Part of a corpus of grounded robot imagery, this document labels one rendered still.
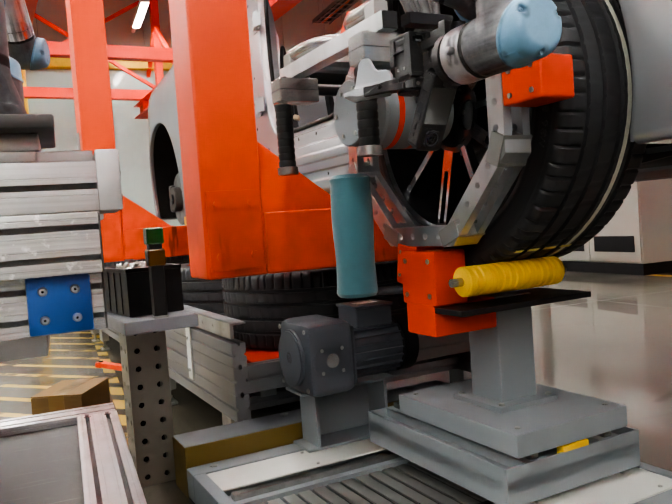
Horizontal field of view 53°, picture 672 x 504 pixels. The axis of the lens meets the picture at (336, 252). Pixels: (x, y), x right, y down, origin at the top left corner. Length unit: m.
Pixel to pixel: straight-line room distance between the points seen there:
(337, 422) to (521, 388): 0.55
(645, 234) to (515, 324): 4.84
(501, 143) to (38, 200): 0.73
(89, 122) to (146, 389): 2.05
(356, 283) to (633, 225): 5.02
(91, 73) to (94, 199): 2.66
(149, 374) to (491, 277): 0.93
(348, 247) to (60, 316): 0.60
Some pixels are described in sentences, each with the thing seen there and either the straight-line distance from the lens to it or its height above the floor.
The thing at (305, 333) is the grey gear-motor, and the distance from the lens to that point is 1.60.
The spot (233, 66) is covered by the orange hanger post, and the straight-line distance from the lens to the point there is 1.78.
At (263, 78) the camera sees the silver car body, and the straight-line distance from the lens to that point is 2.75.
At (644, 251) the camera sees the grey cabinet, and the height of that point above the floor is 0.20.
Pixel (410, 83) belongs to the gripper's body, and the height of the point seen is 0.83.
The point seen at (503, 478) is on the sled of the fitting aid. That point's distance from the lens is 1.35.
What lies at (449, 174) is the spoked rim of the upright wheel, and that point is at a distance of 1.48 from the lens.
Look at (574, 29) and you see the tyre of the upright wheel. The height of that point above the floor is 0.94.
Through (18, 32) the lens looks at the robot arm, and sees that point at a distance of 1.86.
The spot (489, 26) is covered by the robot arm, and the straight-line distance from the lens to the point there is 0.86.
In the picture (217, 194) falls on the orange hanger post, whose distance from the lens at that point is 1.71.
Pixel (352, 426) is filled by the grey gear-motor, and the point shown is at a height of 0.09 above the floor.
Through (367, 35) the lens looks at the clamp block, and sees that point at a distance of 1.16.
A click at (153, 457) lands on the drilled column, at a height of 0.07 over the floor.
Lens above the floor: 0.64
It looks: 3 degrees down
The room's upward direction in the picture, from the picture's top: 4 degrees counter-clockwise
